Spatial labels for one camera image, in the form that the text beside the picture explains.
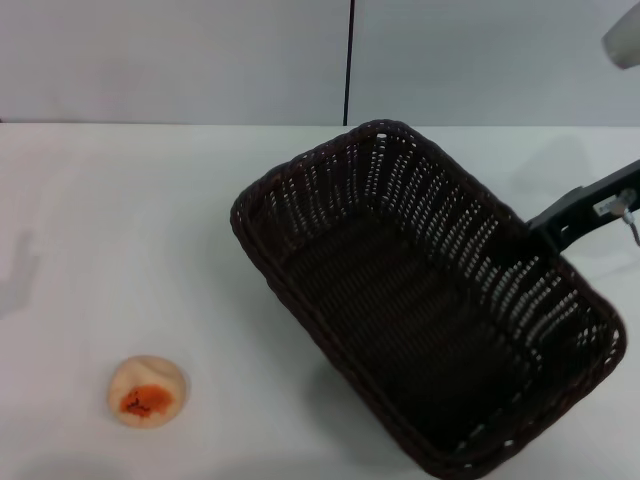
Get dark brown woven basket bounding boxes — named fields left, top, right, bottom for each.
left=229, top=118, right=628, bottom=476

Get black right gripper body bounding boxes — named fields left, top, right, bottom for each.
left=581, top=159, right=640, bottom=234

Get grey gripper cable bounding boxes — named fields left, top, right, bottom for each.
left=615, top=191, right=640, bottom=247

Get cream bun with orange filling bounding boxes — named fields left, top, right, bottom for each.
left=108, top=354, right=188, bottom=430

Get black vertical wall strip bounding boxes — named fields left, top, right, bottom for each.
left=342, top=0, right=355, bottom=126

